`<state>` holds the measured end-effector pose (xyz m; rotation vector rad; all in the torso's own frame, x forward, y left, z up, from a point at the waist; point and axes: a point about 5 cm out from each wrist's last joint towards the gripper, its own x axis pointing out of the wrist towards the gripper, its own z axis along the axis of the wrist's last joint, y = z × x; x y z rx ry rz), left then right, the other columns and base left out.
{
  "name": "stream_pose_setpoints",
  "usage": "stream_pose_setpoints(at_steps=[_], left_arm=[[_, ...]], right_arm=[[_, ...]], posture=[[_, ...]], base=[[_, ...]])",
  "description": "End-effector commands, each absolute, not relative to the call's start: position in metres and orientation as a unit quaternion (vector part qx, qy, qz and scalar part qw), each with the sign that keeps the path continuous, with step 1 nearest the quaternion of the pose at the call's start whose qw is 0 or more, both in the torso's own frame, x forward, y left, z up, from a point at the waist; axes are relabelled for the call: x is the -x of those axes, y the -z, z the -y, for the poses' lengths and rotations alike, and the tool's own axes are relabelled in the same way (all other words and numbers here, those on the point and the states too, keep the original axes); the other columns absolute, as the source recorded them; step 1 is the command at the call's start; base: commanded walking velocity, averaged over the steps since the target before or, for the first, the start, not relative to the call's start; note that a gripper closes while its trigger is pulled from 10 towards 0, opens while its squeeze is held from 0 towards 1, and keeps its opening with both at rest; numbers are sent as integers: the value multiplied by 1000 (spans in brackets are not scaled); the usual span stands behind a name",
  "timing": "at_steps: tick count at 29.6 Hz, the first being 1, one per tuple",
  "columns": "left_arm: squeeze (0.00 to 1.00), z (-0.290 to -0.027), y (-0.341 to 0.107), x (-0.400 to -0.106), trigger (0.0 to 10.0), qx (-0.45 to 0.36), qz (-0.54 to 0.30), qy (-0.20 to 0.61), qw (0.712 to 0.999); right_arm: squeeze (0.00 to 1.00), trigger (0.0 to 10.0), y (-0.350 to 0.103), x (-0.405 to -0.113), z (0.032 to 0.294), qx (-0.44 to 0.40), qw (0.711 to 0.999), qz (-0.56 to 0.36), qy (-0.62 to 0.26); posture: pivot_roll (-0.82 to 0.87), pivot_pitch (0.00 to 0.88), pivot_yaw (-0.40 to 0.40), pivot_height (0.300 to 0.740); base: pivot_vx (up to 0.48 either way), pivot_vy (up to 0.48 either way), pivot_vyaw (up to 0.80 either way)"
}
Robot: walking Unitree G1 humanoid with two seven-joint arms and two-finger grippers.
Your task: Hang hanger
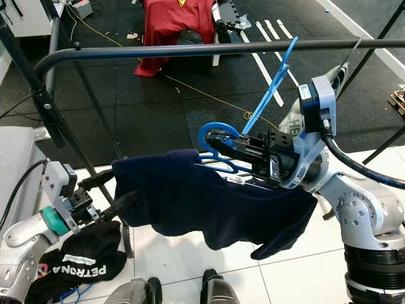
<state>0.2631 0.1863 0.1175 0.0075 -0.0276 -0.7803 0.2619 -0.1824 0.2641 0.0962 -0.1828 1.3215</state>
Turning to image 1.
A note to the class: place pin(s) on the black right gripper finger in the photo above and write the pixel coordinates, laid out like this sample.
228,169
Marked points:
231,139
240,161

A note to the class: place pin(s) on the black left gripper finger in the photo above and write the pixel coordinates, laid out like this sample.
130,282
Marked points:
119,204
97,178

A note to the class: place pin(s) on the blue plastic hanger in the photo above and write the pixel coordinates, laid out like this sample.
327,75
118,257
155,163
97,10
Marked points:
76,295
204,136
271,82

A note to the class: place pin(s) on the navy blue t-shirt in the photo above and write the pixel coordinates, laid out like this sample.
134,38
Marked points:
196,202

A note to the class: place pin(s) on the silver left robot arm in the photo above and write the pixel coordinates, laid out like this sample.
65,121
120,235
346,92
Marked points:
25,259

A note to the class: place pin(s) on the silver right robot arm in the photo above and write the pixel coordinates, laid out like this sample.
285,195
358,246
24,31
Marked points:
367,215

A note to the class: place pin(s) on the grey-green garment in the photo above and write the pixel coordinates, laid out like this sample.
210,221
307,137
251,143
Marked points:
291,117

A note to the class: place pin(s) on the black Petronas garment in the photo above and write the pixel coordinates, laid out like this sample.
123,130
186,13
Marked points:
82,266

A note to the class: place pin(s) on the grey upholstered ottoman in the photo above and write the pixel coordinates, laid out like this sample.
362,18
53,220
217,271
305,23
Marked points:
19,152

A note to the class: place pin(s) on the robot left leg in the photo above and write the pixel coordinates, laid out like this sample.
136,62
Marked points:
133,292

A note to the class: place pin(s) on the robot leg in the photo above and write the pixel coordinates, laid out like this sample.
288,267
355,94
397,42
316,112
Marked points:
133,292
228,291

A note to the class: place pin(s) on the black stand pole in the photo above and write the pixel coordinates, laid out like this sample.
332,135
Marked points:
38,95

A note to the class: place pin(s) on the black metal clothes rack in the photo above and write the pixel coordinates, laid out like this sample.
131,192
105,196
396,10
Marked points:
164,49

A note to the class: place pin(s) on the red shirt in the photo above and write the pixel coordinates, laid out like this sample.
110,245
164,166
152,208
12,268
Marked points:
174,25

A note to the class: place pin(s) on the robot right leg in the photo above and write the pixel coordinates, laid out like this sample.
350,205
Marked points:
228,291

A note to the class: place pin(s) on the white cabinet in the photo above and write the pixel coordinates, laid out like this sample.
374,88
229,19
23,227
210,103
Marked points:
31,25

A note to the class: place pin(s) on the grey power adapter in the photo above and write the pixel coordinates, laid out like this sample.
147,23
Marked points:
83,9

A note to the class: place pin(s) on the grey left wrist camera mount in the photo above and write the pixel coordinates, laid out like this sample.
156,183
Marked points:
57,180

